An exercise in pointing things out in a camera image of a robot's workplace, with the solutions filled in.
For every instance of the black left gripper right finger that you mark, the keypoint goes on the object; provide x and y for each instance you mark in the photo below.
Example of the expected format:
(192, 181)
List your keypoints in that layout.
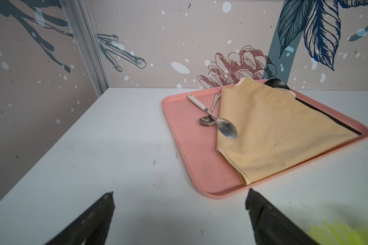
(270, 225)

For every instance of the small metal spoon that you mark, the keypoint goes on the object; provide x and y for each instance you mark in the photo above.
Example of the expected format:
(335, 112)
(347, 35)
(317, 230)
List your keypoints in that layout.
(209, 120)

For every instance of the yellow shuttlecock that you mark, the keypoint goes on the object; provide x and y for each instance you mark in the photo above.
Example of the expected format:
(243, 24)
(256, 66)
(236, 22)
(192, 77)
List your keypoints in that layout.
(338, 233)

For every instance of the white handled spoon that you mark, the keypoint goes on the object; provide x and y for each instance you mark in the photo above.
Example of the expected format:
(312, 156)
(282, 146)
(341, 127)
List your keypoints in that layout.
(223, 125)

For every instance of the black ladle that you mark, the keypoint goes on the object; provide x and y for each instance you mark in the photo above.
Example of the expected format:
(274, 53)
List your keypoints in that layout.
(277, 83)

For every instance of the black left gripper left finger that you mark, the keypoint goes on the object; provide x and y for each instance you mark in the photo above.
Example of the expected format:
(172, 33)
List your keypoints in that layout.
(91, 227)

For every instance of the yellow cloth napkin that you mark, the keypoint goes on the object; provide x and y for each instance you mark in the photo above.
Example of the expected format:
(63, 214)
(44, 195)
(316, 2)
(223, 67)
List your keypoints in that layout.
(275, 130)

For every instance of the aluminium frame post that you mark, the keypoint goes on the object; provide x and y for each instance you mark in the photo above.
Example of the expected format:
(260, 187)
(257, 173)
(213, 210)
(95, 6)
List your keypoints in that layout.
(80, 20)

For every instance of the pink plastic tray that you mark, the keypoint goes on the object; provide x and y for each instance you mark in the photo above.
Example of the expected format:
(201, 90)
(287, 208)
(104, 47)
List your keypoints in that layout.
(211, 174)

